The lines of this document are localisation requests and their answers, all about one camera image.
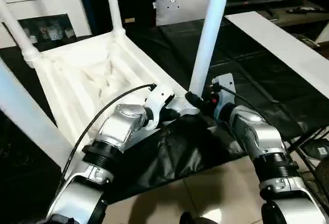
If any white flat panel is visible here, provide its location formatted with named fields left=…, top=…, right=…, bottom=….
left=225, top=11, right=329, bottom=99

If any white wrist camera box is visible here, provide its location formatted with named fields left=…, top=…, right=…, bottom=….
left=143, top=84, right=176, bottom=130
left=210, top=73, right=237, bottom=106

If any white plastic table leg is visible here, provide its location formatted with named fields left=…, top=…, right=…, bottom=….
left=188, top=0, right=233, bottom=99
left=104, top=0, right=127, bottom=35
left=0, top=57, right=76, bottom=171
left=0, top=0, right=42, bottom=63

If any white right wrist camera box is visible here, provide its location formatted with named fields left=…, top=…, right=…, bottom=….
left=210, top=73, right=237, bottom=106

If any grey pillow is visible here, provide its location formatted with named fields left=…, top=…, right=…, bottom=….
left=153, top=0, right=214, bottom=27

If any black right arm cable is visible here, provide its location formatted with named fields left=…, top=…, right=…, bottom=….
left=218, top=84, right=259, bottom=113

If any black remote control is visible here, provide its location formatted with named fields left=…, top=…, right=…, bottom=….
left=288, top=6, right=329, bottom=14

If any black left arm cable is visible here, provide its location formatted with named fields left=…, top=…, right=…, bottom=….
left=59, top=84, right=157, bottom=184

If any white plastic table top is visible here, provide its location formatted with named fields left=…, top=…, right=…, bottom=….
left=23, top=29, right=201, bottom=174

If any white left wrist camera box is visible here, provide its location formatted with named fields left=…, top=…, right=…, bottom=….
left=143, top=84, right=176, bottom=130

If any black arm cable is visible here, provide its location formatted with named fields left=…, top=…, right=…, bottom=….
left=59, top=84, right=157, bottom=184
left=218, top=84, right=259, bottom=113

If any black stand leg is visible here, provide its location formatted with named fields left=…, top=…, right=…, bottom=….
left=285, top=125, right=329, bottom=156

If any white cabinet with glass doors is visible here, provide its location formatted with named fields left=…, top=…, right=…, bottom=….
left=0, top=0, right=93, bottom=50

